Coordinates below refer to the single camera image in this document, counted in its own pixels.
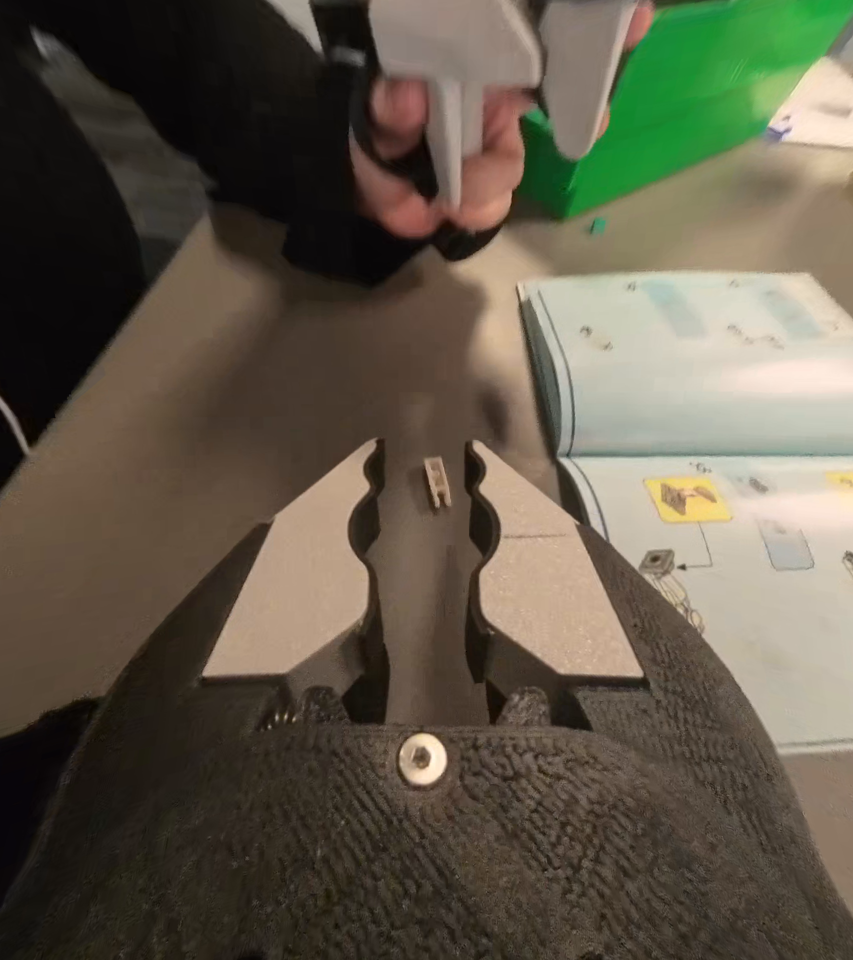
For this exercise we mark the light blue instruction booklet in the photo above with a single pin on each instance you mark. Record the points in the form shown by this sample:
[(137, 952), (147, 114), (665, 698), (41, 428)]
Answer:
[(734, 390)]

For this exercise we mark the person's left forearm black sleeve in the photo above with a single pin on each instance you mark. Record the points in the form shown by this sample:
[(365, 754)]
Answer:
[(246, 97)]

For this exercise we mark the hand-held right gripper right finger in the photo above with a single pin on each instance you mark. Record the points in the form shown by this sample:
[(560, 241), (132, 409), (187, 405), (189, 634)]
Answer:
[(554, 600)]

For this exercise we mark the person's black clothing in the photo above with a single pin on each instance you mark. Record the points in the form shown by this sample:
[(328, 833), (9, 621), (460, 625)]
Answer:
[(21, 240)]

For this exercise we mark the person's left hand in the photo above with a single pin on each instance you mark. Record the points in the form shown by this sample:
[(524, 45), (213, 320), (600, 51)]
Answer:
[(404, 195)]

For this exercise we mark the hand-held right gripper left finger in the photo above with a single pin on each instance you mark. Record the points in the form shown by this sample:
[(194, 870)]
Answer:
[(284, 600)]

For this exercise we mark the light grey lego hinge plate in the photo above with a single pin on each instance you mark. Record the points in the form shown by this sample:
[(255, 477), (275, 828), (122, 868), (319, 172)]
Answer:
[(438, 484)]

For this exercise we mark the green plastic bin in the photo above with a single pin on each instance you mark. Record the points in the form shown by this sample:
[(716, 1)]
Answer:
[(666, 97)]

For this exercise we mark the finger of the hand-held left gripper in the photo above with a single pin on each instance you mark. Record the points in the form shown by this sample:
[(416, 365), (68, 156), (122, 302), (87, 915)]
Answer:
[(456, 41), (584, 67)]

